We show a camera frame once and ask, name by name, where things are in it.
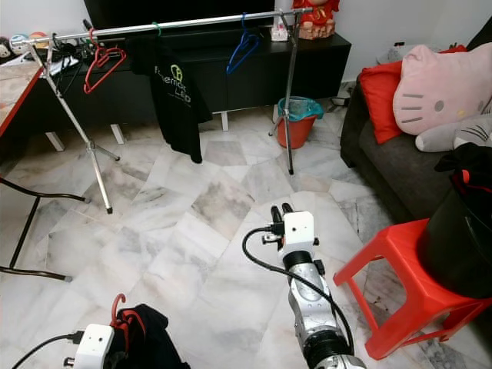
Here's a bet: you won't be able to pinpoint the blue plastic hanger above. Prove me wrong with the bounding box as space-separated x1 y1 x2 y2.
226 14 262 76

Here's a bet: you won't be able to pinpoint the red plastic bucket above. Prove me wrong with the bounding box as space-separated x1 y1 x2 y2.
277 114 320 150

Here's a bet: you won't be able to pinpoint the white round plush toy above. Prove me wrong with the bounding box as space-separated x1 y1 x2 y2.
8 33 32 55

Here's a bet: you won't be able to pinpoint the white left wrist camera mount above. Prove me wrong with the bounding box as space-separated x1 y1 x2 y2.
73 323 116 369

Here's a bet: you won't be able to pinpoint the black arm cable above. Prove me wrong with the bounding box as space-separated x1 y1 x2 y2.
12 331 84 369
241 225 354 354

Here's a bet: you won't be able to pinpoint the red plastic stool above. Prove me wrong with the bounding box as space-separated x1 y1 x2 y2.
333 218 492 361

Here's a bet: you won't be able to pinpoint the black TV cabinet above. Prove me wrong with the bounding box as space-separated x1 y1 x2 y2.
15 31 353 151

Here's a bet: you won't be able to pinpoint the dark grey fabric sofa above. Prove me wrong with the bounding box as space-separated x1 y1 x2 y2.
340 15 492 231

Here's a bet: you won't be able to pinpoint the black flat television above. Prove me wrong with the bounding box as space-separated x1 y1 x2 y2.
83 0 276 33

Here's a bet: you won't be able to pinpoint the black t-shirt green logo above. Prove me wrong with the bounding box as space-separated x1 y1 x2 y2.
127 35 212 165

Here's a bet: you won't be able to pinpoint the red plastic hanger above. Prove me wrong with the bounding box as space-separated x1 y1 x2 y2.
110 293 147 339
83 29 128 95

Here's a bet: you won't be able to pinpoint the grey white plush animal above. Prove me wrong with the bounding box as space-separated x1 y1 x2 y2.
415 114 492 153

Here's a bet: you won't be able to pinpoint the marble-top folding table red edge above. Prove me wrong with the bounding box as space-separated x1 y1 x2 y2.
0 60 91 283

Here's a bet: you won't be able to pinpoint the silver metal clothes rack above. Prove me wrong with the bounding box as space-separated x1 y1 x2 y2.
25 8 325 216

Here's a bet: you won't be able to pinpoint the black laundry bucket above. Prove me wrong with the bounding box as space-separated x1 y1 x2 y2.
417 184 492 301

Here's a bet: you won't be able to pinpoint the pink cat face cushion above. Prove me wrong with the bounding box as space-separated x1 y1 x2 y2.
392 45 492 138

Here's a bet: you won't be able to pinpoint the white paper sheets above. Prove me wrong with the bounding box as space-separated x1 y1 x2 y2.
46 54 81 75

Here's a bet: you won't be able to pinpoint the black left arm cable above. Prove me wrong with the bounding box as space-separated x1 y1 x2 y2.
12 331 84 369

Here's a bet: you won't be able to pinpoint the teal plastic bucket liner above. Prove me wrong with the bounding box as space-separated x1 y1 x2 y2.
277 96 325 122

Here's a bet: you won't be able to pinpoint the white pink tissue box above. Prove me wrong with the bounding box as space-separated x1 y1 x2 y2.
271 19 291 42

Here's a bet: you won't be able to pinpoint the light grey pillow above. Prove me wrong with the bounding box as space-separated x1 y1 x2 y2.
377 42 416 64

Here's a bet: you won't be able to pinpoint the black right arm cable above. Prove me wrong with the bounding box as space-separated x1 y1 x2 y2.
241 225 354 354

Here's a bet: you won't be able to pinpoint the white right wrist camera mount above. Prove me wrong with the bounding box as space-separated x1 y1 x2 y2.
281 210 316 251

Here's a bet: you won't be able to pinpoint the red laughing buddha figurine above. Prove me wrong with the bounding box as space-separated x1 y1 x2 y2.
292 0 341 41

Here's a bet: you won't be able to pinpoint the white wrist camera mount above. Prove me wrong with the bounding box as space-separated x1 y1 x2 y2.
281 210 316 251
73 323 116 369

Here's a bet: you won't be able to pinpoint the red cushion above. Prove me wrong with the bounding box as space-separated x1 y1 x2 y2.
357 45 470 145

